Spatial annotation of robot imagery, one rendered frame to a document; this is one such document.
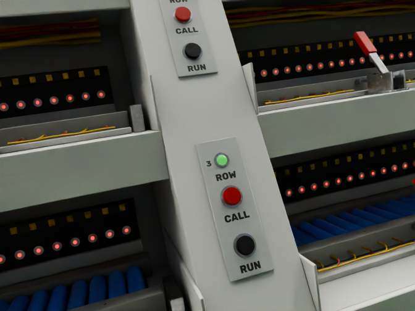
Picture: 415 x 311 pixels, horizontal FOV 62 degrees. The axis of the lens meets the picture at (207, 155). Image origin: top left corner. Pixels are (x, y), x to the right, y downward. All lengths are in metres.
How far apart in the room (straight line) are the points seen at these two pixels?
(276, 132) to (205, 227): 0.12
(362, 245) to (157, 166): 0.25
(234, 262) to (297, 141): 0.14
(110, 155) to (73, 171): 0.03
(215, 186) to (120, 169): 0.08
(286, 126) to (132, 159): 0.15
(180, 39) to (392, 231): 0.32
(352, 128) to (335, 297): 0.17
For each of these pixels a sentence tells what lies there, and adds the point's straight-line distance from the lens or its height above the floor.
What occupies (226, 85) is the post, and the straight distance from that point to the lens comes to 0.35.
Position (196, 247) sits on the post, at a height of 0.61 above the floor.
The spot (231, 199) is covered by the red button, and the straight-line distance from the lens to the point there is 0.30.
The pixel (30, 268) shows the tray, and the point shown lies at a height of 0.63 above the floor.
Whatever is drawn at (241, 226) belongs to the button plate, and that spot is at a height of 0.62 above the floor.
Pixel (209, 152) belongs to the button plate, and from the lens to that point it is 0.31.
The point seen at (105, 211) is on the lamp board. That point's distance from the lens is 0.45.
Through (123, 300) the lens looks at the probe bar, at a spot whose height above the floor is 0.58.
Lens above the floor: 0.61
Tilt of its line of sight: 14 degrees up
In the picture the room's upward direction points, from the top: 15 degrees counter-clockwise
